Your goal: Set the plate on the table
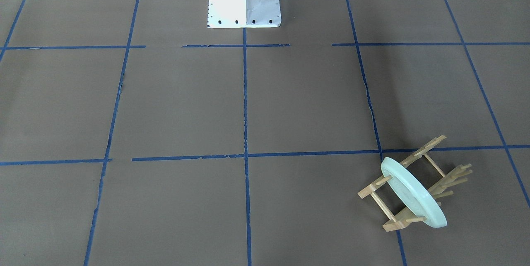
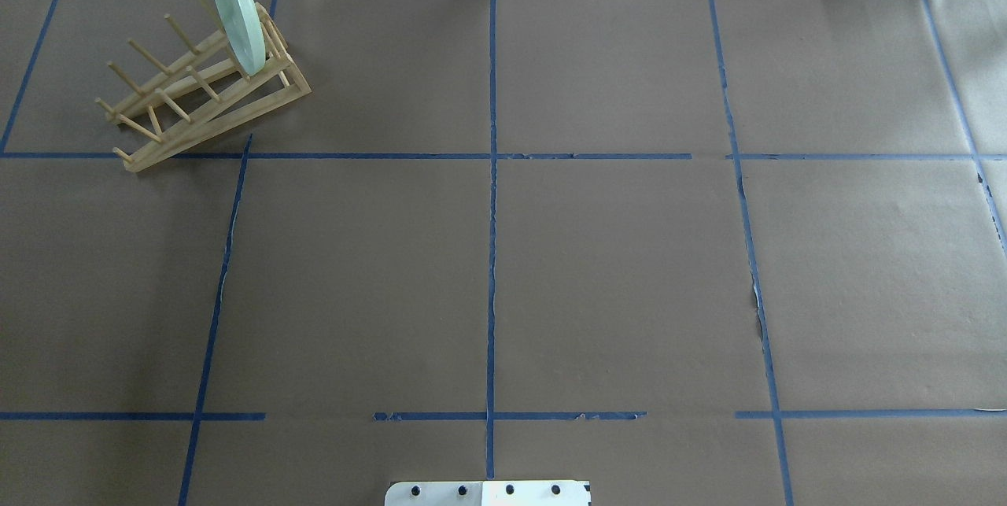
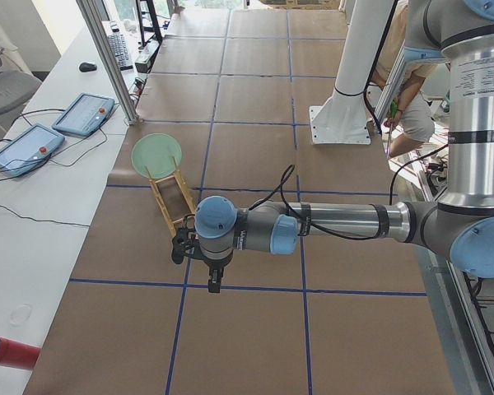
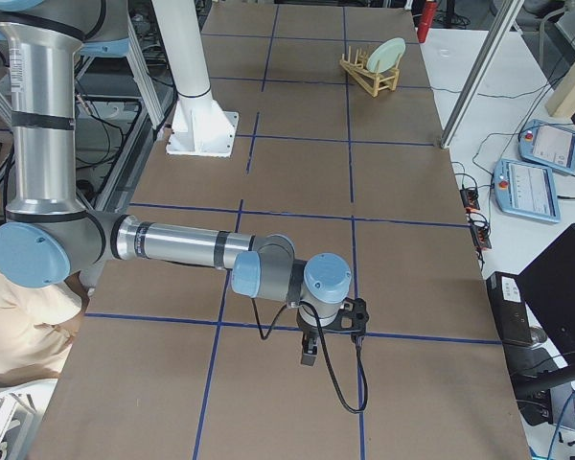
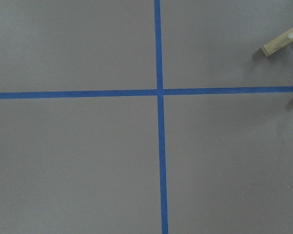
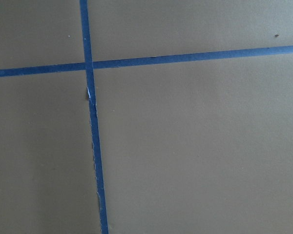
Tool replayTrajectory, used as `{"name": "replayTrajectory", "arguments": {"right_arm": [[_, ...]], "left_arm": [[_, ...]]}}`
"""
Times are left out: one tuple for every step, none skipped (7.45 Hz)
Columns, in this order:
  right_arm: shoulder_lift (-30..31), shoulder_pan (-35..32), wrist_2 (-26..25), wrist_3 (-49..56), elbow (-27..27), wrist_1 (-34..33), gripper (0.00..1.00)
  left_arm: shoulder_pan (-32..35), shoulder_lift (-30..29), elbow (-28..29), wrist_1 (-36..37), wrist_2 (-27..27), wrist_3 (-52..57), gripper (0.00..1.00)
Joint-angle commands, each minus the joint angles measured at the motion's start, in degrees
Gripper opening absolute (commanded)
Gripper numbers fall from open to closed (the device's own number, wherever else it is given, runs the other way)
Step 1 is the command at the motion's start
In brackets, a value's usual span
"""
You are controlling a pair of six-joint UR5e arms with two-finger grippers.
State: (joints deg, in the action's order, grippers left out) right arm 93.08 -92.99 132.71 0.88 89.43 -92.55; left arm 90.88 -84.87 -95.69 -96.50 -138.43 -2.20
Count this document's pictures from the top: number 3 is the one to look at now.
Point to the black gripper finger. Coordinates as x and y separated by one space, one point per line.
211 281
217 280

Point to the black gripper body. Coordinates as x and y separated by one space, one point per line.
215 263

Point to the mint green plate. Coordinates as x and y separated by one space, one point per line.
156 155

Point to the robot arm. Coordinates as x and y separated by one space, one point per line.
459 226

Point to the wooden dish rack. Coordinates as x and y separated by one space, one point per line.
173 196

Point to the far blue teach pendant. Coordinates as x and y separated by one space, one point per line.
84 115

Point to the blue teach pendant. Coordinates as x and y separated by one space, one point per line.
30 149
84 115

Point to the near blue teach pendant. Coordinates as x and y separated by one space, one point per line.
30 149

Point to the red cylinder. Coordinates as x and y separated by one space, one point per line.
18 355

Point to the black computer mouse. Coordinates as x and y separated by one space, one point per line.
87 67

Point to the black keyboard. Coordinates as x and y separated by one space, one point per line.
120 50

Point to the person in beige clothes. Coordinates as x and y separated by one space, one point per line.
413 112

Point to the grey office chair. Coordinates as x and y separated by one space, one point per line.
16 89

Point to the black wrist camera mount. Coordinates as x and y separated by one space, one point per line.
185 243

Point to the white pedestal column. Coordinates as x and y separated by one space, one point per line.
342 118

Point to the aluminium frame post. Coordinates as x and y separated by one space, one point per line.
94 24

